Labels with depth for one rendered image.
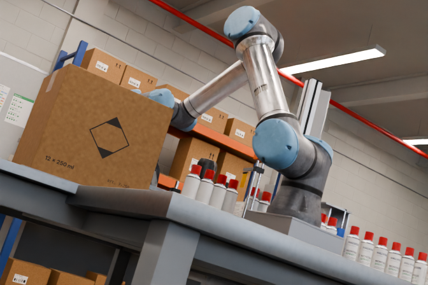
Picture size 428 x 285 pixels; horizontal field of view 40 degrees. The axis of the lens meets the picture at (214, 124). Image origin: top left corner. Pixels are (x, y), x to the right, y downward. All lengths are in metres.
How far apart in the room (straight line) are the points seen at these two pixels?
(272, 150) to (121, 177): 0.38
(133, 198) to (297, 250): 0.29
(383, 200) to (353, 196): 0.66
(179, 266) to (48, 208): 0.42
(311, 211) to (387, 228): 7.91
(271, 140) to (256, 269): 0.51
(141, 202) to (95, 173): 0.52
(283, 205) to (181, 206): 0.70
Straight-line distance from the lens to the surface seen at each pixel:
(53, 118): 1.42
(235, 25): 1.72
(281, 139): 1.45
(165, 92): 1.86
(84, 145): 1.44
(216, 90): 1.88
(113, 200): 1.03
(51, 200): 1.24
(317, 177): 1.58
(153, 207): 0.90
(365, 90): 7.80
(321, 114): 2.09
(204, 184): 2.00
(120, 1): 6.86
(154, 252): 0.90
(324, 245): 1.56
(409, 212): 9.85
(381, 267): 2.45
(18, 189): 1.23
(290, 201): 1.54
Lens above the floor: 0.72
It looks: 15 degrees up
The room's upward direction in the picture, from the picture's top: 17 degrees clockwise
